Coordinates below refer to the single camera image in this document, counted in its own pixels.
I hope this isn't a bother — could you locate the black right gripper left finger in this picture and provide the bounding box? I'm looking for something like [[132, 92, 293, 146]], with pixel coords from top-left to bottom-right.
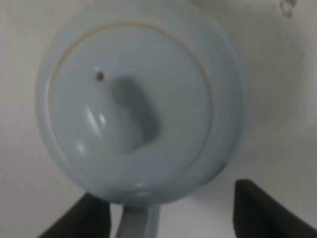
[[39, 193, 111, 238]]

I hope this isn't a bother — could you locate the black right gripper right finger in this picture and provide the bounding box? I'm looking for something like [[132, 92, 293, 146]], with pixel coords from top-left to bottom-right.
[[233, 179, 317, 238]]

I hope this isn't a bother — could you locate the light blue porcelain teapot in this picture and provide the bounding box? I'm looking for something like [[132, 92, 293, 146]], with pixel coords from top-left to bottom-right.
[[36, 0, 247, 238]]

